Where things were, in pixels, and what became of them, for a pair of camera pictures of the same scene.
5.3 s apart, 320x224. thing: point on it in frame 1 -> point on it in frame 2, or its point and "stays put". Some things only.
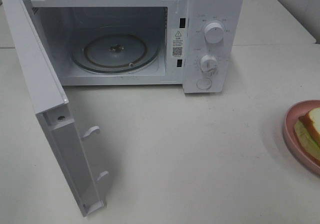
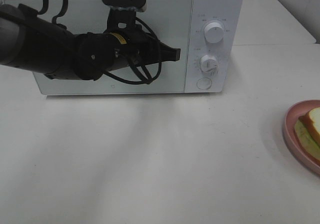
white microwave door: (51, 104) -> (171, 18)
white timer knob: (208, 63) stays put
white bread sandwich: (307, 130) stays put
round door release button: (204, 83) stays put
